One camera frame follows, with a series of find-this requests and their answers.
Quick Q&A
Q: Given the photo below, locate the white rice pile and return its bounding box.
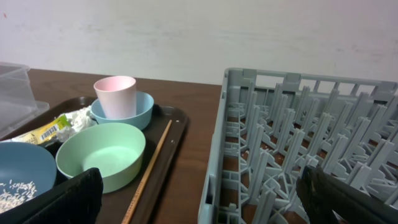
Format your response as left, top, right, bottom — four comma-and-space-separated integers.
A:
0, 179, 37, 213

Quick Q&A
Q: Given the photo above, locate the light blue small bowl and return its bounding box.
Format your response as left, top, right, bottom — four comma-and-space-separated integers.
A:
91, 91, 154, 130

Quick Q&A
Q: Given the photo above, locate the brown serving tray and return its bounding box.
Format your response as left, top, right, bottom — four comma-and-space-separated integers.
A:
55, 105, 188, 224

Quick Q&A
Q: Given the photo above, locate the clear plastic bin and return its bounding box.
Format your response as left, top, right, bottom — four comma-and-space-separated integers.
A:
1, 62, 50, 138

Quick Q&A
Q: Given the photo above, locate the grey dishwasher rack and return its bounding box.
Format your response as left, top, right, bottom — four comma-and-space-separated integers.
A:
198, 68, 397, 223

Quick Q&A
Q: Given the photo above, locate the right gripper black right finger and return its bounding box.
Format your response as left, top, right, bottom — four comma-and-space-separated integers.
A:
296, 166, 397, 224

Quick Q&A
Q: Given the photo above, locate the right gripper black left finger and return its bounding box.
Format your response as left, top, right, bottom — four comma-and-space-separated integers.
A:
1, 168, 103, 224

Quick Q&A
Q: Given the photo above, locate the mint green bowl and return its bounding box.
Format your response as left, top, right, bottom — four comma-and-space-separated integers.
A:
55, 123, 146, 194

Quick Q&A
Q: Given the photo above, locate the yellow green snack wrapper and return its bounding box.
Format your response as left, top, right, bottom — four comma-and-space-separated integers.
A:
1, 115, 71, 145

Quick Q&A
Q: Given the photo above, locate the pink plastic cup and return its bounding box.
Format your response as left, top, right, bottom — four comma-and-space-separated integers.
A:
93, 76, 137, 119

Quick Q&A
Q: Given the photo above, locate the wooden chopstick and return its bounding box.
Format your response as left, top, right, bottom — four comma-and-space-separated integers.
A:
121, 120, 172, 224

